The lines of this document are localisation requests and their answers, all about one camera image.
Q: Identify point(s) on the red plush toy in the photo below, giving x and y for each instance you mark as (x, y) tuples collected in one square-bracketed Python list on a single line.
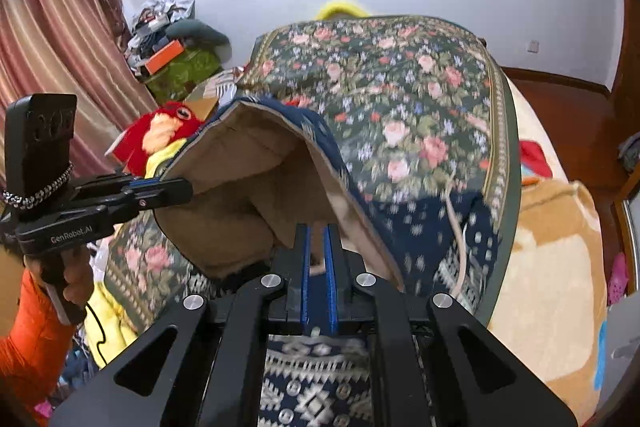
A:
[(135, 142)]

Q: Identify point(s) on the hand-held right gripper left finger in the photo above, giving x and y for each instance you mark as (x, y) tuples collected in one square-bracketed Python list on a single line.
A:
[(306, 277)]

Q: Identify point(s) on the white wall socket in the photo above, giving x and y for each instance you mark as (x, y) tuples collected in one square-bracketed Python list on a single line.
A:
[(534, 45)]

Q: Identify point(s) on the pink slipper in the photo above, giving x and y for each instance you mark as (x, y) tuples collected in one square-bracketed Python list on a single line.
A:
[(617, 279)]

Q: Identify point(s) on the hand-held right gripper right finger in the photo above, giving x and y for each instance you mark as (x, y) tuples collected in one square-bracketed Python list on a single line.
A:
[(329, 277)]

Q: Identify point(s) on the beige fleece blanket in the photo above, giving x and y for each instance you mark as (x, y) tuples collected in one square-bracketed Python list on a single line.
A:
[(550, 257)]

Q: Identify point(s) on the striped plaid cloth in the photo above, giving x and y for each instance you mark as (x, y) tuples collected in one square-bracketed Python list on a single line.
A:
[(227, 82)]

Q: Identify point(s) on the pile of assorted clutter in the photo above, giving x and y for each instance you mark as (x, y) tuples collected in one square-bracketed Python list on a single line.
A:
[(165, 19)]

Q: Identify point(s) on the striped pink curtain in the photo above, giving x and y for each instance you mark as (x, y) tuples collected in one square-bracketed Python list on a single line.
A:
[(65, 32)]

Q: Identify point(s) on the yellow fuzzy object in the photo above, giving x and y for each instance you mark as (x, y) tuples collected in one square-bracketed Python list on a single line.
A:
[(342, 7)]

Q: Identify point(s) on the green patterned cloth cover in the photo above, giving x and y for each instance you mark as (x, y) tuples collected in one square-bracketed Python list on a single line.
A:
[(192, 72)]

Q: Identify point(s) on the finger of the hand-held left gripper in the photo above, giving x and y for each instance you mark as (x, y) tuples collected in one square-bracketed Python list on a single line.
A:
[(150, 203), (160, 187)]

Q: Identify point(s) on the person's left hand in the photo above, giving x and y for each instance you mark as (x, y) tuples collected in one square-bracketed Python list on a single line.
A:
[(80, 279)]

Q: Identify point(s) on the brown cardboard sheet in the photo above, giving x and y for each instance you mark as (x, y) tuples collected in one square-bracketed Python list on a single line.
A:
[(205, 104)]

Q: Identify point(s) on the navy patterned hooded jacket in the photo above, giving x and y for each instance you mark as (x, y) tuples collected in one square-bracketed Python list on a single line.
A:
[(250, 167)]

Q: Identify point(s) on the floral blanket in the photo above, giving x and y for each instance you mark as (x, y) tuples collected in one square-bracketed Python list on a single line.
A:
[(400, 82)]

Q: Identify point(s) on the orange box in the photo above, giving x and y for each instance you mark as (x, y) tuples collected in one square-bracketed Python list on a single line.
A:
[(165, 57)]

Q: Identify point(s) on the red cloth item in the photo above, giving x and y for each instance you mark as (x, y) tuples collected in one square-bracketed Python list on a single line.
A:
[(535, 159)]

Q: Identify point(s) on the person's left forearm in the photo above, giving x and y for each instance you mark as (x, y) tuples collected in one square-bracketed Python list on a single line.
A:
[(30, 347)]

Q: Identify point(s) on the red garment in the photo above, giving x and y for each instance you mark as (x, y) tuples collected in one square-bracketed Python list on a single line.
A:
[(300, 101)]

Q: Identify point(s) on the yellow cloth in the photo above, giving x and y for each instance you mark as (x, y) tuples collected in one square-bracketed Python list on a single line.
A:
[(112, 322)]

